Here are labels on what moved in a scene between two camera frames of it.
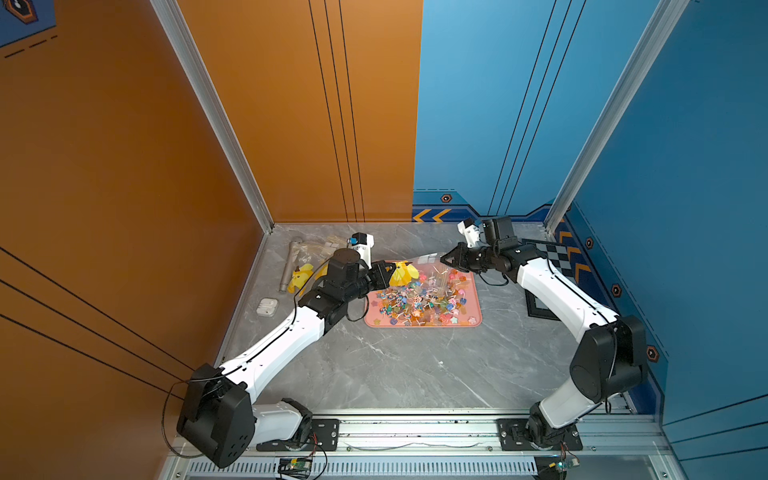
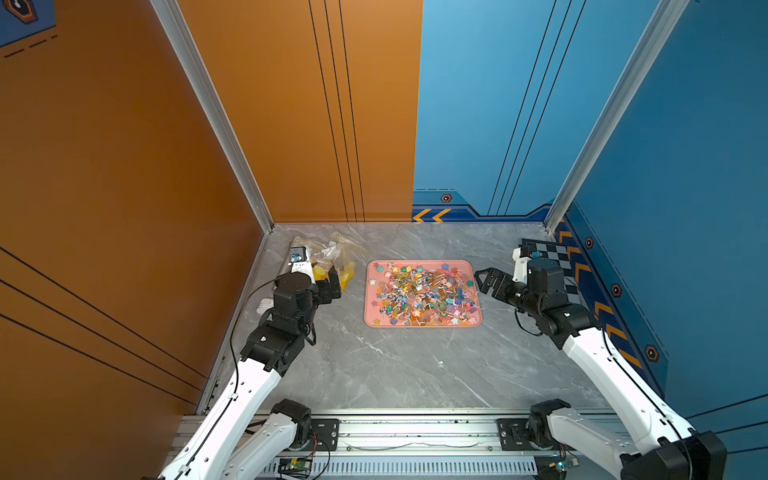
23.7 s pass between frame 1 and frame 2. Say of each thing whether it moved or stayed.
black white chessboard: stayed
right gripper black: moved
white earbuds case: stayed
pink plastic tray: stayed
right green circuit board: stayed
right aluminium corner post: stayed
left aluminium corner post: stayed
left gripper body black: moved
